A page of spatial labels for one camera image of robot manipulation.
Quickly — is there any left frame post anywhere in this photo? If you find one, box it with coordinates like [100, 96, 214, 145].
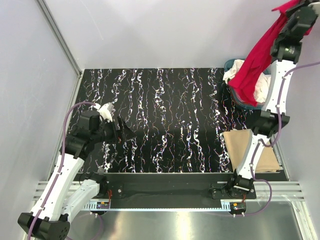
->
[35, 0, 82, 78]

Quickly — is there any slotted cable duct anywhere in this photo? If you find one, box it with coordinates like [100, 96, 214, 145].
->
[83, 198, 231, 212]

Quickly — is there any teal laundry basket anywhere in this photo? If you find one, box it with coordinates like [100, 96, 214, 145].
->
[223, 57, 271, 110]

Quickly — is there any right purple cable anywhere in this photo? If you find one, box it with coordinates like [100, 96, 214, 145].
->
[243, 62, 320, 217]

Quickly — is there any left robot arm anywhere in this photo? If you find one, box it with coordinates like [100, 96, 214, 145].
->
[17, 110, 136, 240]

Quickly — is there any white t shirt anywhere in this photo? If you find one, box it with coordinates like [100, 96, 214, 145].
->
[223, 59, 271, 109]

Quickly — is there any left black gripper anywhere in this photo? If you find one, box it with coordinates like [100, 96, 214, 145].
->
[92, 115, 137, 145]

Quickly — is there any right connector board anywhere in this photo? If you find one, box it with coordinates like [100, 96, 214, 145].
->
[230, 202, 247, 215]

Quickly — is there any red t shirt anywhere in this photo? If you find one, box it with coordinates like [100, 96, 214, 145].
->
[228, 0, 299, 107]

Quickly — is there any left connector board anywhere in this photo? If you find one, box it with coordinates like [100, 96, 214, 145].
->
[96, 200, 111, 209]

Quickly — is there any connector board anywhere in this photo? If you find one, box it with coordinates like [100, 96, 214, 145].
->
[230, 202, 247, 215]
[96, 200, 111, 209]

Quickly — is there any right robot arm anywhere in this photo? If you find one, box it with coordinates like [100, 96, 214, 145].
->
[224, 0, 320, 199]

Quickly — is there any folded beige t shirt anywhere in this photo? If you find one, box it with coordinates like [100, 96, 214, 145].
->
[221, 128, 281, 174]

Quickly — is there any purple cable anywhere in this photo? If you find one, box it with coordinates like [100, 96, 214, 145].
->
[243, 62, 320, 217]
[26, 101, 107, 240]

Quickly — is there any aluminium front rail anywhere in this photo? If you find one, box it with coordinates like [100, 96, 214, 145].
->
[32, 181, 306, 202]

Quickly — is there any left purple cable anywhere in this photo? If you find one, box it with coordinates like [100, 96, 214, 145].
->
[26, 101, 107, 240]

